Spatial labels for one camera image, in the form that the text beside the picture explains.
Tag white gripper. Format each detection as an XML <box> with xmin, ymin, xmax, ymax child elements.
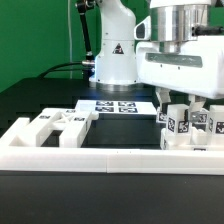
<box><xmin>136</xmin><ymin>36</ymin><xmax>224</xmax><ymax>123</ymax></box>

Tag white chair seat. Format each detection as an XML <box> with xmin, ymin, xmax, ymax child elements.
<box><xmin>160</xmin><ymin>128</ymin><xmax>224</xmax><ymax>151</ymax></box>

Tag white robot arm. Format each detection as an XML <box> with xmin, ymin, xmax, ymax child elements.
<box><xmin>90</xmin><ymin>0</ymin><xmax>224</xmax><ymax>121</ymax></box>

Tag white base tag plate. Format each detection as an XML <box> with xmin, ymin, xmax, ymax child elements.
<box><xmin>75</xmin><ymin>100</ymin><xmax>156</xmax><ymax>115</ymax></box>

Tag white U-shaped obstacle fence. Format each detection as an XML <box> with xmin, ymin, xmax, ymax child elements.
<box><xmin>0</xmin><ymin>118</ymin><xmax>224</xmax><ymax>175</ymax></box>

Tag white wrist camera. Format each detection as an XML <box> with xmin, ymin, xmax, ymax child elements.
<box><xmin>134</xmin><ymin>16</ymin><xmax>151</xmax><ymax>41</ymax></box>

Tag white chair back frame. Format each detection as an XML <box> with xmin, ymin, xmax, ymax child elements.
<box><xmin>25</xmin><ymin>108</ymin><xmax>99</xmax><ymax>148</ymax></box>

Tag black power cables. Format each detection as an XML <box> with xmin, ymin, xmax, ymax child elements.
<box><xmin>37</xmin><ymin>61</ymin><xmax>96</xmax><ymax>80</ymax></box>

